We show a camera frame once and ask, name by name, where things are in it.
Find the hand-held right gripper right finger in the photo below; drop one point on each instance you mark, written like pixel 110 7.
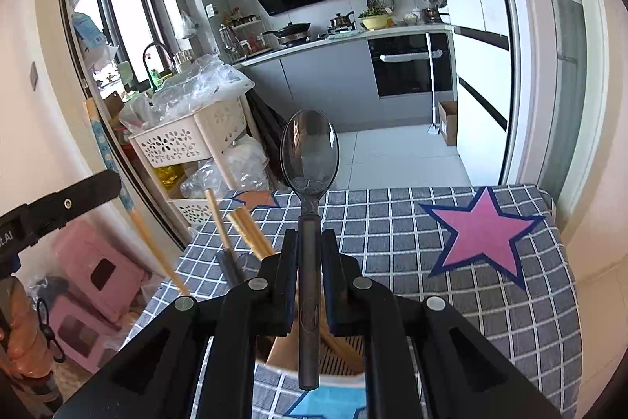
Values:
pixel 329 281

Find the white perforated storage cart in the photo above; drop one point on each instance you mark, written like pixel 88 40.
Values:
pixel 171 144

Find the clear plastic bag bundle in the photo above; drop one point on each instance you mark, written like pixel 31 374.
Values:
pixel 235 163

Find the white stick mop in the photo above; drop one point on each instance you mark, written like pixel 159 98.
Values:
pixel 432 95

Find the dark metal spoon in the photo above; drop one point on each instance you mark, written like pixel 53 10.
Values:
pixel 309 154

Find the spice rack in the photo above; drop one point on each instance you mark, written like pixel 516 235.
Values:
pixel 248 38

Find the person's left hand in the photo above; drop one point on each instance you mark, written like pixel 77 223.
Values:
pixel 24 330

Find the black wok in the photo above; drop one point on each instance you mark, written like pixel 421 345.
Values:
pixel 292 31

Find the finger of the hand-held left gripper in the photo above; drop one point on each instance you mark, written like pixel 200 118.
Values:
pixel 73 203

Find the black kitchen faucet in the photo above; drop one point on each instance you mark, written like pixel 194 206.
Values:
pixel 145 60

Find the white hanging plastic bag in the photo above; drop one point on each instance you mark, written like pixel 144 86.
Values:
pixel 186 26

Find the black built-in oven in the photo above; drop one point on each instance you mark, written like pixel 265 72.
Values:
pixel 407 78

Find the round metal steamer rack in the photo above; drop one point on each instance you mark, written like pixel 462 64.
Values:
pixel 380 0

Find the black hanging bag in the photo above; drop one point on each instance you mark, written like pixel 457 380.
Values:
pixel 267 124

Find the grey checked star tablecloth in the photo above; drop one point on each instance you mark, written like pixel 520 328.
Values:
pixel 392 227

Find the copper cooking pot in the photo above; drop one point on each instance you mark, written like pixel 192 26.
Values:
pixel 341 22

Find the yellow oil bottle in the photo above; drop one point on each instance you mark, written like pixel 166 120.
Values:
pixel 169 176

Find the yellow floral chopstick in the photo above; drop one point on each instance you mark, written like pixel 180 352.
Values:
pixel 248 237

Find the blue white package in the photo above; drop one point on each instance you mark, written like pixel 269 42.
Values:
pixel 91 31

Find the tan wooden chopstick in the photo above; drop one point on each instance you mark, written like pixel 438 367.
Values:
pixel 257 230

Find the grey wall switch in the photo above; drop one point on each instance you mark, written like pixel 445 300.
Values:
pixel 34 75

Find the beige utensil holder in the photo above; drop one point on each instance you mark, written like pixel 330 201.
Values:
pixel 282 350

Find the grey base cabinets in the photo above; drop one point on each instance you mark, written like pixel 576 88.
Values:
pixel 324 80

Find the white teapot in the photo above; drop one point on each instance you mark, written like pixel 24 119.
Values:
pixel 412 18

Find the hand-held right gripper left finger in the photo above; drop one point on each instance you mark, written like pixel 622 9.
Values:
pixel 289 281

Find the glass kettle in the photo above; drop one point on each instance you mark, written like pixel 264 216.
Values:
pixel 226 43

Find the pile of clear plastic bags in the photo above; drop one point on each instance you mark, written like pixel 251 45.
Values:
pixel 196 85

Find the cardboard box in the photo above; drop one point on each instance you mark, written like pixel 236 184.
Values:
pixel 449 124

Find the green bottle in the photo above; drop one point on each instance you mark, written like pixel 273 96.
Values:
pixel 157 79

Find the blue floral chopstick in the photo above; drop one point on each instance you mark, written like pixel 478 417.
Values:
pixel 157 252

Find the pink plastic stool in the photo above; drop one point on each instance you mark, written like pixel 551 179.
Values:
pixel 83 252
pixel 68 340

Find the small metal pot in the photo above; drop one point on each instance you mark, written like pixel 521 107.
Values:
pixel 430 15

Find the yellow bowl with greens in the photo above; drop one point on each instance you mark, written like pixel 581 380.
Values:
pixel 375 22

